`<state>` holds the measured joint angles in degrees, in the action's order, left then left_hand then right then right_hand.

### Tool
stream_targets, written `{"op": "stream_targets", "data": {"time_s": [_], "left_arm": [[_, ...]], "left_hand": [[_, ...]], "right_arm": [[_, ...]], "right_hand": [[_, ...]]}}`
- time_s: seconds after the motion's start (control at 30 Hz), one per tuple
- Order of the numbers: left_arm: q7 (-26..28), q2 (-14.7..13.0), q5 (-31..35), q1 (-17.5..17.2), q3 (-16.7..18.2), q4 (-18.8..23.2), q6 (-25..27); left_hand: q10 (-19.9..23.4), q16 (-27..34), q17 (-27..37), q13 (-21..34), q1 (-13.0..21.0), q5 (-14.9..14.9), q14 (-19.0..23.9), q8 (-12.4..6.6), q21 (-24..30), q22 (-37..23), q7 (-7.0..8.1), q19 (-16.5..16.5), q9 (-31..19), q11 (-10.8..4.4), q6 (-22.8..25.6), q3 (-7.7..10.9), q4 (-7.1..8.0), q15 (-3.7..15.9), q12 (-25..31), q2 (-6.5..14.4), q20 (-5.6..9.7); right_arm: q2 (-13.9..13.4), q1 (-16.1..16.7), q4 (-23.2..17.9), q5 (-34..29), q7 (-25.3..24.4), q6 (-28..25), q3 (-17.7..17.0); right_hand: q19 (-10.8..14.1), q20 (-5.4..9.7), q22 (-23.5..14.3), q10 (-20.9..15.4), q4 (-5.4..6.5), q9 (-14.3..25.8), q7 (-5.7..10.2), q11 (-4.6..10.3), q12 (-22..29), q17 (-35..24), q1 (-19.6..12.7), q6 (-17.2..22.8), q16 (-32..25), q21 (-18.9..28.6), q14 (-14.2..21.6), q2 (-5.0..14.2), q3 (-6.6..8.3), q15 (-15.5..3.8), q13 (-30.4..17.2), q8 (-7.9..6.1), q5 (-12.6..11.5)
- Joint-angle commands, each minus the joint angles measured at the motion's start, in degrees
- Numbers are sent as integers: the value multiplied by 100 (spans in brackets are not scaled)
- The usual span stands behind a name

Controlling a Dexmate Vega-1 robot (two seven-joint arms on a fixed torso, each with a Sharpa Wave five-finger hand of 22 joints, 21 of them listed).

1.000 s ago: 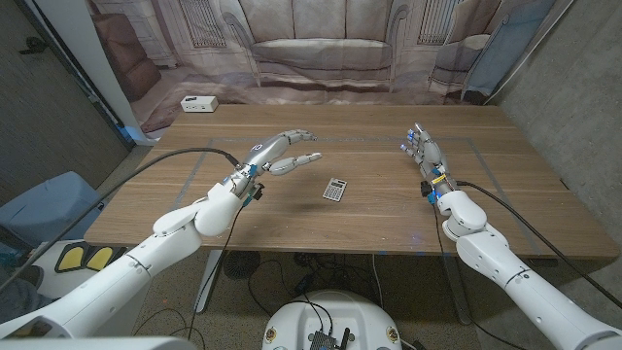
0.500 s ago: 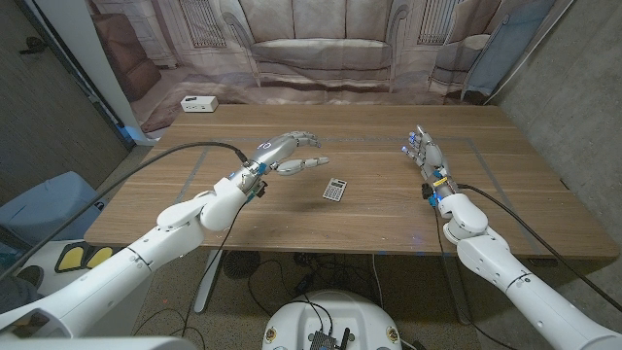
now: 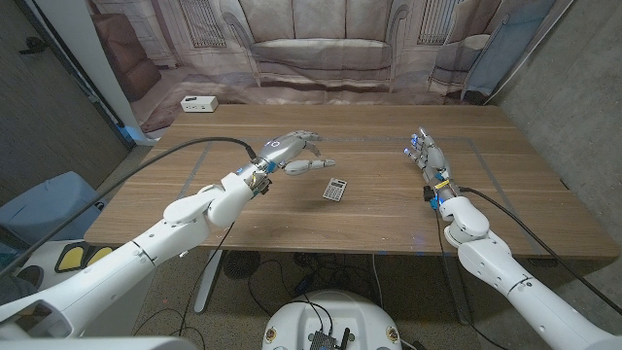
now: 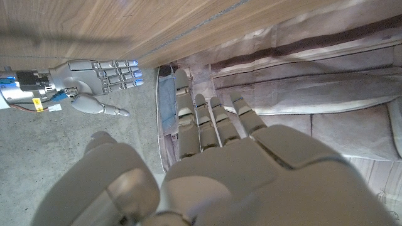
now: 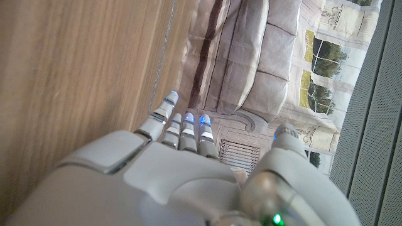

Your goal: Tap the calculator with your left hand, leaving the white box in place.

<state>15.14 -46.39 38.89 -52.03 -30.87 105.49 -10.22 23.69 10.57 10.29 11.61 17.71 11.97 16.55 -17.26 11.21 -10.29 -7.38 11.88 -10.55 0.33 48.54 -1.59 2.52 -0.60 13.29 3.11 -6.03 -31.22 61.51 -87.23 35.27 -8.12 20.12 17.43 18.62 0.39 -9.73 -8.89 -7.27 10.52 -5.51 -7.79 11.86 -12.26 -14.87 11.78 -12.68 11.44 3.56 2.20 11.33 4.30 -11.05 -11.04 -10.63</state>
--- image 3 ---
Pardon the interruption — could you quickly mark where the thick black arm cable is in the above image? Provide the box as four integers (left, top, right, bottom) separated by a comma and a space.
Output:
458, 186, 622, 316
0, 136, 259, 279

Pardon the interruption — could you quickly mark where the thin black hand wire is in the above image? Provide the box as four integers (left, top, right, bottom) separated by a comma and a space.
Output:
433, 209, 504, 350
178, 221, 237, 337

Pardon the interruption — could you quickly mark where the white box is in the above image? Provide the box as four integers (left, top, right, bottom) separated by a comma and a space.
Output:
180, 94, 220, 114

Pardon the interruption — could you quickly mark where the thin black left hand wire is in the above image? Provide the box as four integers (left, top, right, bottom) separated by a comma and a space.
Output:
178, 221, 237, 337

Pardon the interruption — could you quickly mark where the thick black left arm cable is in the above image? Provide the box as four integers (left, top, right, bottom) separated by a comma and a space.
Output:
0, 136, 259, 279

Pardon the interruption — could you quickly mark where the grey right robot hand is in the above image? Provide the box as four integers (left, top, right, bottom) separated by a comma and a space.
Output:
402, 126, 462, 210

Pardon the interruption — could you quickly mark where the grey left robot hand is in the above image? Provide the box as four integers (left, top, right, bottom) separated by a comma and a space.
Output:
242, 129, 337, 195

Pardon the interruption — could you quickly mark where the black antenna module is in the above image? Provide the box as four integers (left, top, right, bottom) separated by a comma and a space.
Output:
308, 328, 352, 350

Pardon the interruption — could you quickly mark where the black and yellow foot pedal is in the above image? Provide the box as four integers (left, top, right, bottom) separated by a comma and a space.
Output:
53, 242, 118, 274

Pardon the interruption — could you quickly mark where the person's leg in jeans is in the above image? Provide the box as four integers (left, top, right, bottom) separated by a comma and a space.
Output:
0, 275, 40, 306

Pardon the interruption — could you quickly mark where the black shoe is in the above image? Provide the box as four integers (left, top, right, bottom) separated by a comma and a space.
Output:
17, 264, 45, 289

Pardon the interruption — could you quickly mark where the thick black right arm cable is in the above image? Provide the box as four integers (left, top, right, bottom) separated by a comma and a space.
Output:
458, 186, 622, 316

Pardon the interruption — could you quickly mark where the black round vent disc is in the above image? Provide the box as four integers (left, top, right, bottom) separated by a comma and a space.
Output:
223, 250, 262, 281

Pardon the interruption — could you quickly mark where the small grey calculator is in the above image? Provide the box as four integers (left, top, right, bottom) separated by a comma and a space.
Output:
322, 177, 349, 203

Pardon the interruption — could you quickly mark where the grey table leg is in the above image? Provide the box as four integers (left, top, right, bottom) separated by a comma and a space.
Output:
439, 255, 473, 326

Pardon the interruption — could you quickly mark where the white round robot torso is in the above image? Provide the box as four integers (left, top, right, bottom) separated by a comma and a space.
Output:
261, 290, 403, 350

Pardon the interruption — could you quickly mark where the thin black right hand wire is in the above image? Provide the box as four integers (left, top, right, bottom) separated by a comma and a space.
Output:
433, 209, 504, 350

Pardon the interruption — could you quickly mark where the white floor cable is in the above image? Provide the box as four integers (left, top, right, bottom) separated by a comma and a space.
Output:
371, 253, 385, 310

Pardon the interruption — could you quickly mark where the blue-grey plastic bin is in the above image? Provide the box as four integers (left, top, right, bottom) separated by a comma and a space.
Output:
0, 170, 108, 247

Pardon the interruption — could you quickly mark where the white table leg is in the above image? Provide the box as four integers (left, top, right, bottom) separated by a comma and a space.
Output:
193, 249, 225, 314

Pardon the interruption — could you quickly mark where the printed sofa room backdrop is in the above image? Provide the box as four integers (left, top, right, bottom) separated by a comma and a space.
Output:
86, 0, 574, 135

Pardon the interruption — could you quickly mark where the white robot chest panel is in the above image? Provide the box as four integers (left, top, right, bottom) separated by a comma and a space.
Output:
0, 335, 198, 350

